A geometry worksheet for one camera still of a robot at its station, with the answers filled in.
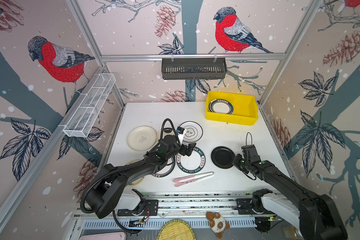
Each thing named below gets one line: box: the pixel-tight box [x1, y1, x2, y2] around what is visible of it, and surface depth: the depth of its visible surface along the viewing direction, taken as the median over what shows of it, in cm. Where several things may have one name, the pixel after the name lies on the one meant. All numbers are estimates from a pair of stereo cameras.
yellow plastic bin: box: [206, 91, 259, 126], surface depth 116 cm
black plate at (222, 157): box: [211, 146, 235, 169], surface depth 93 cm
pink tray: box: [79, 232, 127, 240], surface depth 66 cm
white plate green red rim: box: [208, 98, 234, 115], surface depth 120 cm
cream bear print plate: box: [127, 125, 157, 152], surface depth 103 cm
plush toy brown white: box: [206, 211, 231, 239], surface depth 68 cm
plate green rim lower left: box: [151, 156, 176, 178], surface depth 86 cm
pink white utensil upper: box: [173, 171, 215, 183], surface depth 84 cm
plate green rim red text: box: [176, 147, 206, 174], surface depth 90 cm
